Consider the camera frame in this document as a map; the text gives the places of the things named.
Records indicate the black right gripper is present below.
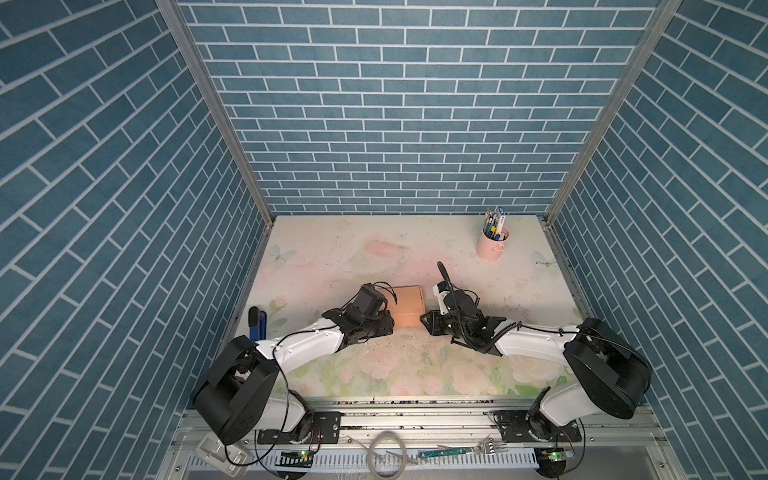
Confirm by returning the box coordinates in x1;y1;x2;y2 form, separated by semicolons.
416;309;470;341

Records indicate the peach cardboard paper box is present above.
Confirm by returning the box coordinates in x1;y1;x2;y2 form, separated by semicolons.
383;285;426;328

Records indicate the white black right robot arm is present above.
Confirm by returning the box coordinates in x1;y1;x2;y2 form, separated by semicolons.
420;282;652;429

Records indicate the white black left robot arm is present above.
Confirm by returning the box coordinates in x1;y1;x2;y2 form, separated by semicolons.
190;283;394;446

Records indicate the pink metal pen cup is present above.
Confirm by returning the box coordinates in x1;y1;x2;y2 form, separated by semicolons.
476;227;509;262

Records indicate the blue stapler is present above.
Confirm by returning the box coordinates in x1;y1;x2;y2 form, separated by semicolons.
248;306;268;342

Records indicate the white labelled marker pen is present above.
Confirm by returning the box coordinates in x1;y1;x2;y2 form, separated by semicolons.
492;208;506;240

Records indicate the white plastic holder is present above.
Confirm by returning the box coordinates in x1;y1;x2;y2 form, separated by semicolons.
195;432;255;479

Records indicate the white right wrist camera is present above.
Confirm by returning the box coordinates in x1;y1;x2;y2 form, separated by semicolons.
433;281;450;315

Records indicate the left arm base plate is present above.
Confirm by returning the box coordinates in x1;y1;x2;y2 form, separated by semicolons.
256;411;342;446

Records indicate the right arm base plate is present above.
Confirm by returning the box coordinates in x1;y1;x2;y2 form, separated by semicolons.
490;410;583;443

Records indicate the aluminium front rail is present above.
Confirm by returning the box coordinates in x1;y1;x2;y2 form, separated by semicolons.
173;397;667;448

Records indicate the coiled grey cable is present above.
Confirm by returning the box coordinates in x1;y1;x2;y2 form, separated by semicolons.
365;430;410;480

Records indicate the green handled fork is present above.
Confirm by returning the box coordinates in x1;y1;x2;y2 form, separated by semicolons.
417;436;507;460

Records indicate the aluminium left corner post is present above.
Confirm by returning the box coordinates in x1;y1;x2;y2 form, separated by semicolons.
156;0;274;228

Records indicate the aluminium corner post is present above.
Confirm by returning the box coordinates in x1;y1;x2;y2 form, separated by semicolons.
543;0;682;229
156;0;274;228

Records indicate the aluminium right corner post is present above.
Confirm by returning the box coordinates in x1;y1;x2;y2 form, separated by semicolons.
543;0;682;229

